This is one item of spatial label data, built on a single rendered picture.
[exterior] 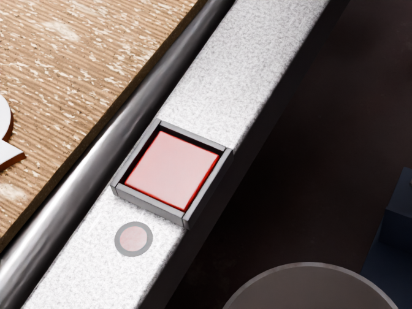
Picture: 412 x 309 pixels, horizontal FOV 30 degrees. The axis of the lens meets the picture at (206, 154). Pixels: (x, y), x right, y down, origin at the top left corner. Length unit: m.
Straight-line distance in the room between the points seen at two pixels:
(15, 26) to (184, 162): 0.23
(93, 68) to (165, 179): 0.14
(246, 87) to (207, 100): 0.04
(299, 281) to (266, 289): 0.06
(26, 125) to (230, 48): 0.20
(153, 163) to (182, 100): 0.08
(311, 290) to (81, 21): 0.69
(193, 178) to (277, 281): 0.62
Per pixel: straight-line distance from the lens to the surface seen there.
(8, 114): 0.69
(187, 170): 0.64
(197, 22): 0.75
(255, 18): 0.75
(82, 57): 0.72
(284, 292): 1.28
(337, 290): 1.27
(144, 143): 0.66
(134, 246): 0.63
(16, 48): 0.75
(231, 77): 0.71
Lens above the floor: 1.47
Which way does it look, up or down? 57 degrees down
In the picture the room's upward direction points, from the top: 10 degrees counter-clockwise
